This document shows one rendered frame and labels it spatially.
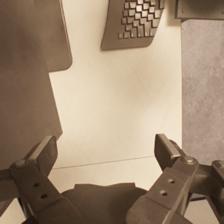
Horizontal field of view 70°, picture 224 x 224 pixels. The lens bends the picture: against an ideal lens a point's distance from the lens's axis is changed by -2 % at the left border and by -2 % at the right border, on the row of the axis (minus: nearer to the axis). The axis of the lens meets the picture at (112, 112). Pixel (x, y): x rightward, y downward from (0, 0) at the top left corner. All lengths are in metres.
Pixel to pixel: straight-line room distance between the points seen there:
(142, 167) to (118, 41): 0.46
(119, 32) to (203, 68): 1.06
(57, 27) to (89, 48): 0.11
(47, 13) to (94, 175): 0.57
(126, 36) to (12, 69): 0.34
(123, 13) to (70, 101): 0.31
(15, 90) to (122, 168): 0.51
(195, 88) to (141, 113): 0.96
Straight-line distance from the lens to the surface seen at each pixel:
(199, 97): 1.52
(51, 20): 0.56
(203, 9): 0.56
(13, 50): 0.29
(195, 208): 1.86
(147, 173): 0.70
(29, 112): 0.29
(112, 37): 0.52
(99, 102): 0.55
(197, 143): 1.67
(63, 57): 0.54
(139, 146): 0.62
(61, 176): 0.71
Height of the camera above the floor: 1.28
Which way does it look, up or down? 72 degrees down
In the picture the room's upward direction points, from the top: 175 degrees clockwise
